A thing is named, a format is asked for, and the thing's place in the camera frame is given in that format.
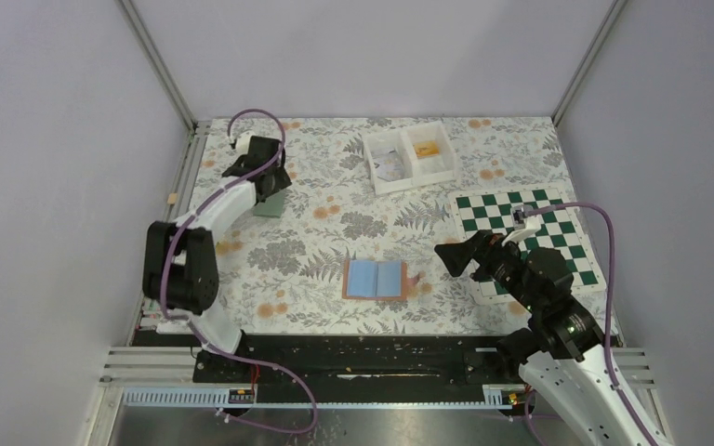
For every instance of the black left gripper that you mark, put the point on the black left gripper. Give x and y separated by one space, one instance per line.
281 180

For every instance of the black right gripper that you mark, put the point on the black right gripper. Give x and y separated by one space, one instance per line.
456 255

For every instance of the white VIP credit card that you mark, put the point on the white VIP credit card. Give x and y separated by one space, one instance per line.
389 166

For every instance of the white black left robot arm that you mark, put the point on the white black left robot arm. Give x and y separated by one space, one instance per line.
180 269

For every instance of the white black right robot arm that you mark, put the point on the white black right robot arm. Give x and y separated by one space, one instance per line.
591 396

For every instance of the gold credit card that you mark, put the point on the gold credit card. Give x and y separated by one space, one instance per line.
426 149

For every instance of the green white chessboard mat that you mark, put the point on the green white chessboard mat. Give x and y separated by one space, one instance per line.
475 210

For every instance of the floral tablecloth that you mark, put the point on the floral tablecloth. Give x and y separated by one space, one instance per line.
283 275

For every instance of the white two-compartment plastic bin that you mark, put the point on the white two-compartment plastic bin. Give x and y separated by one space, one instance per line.
419 172

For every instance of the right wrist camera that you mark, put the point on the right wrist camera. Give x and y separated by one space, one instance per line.
526 223

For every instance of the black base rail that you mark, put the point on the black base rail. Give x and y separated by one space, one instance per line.
345 371

